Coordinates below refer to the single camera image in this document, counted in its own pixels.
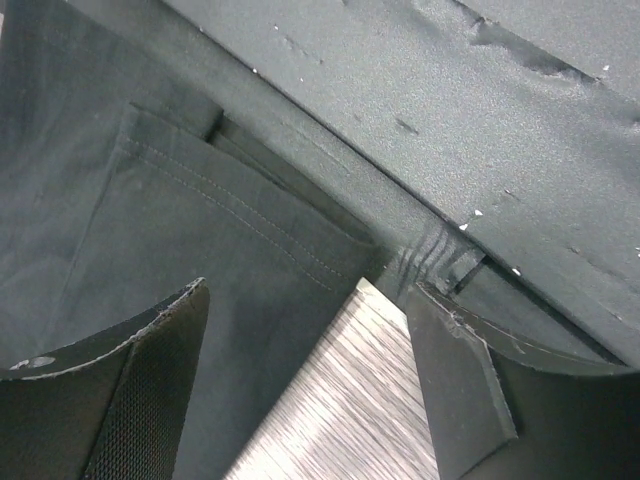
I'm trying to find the black floral print t-shirt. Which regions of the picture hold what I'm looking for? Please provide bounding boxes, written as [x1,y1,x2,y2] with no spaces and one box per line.
[1,1,376,479]

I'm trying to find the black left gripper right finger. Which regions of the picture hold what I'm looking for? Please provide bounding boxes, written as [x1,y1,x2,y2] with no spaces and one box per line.
[406,284,639,479]

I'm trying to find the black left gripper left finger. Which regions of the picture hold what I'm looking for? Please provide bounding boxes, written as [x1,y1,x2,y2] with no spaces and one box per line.
[1,278,210,479]

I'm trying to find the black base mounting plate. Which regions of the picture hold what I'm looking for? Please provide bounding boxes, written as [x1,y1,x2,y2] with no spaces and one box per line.
[64,0,640,366]

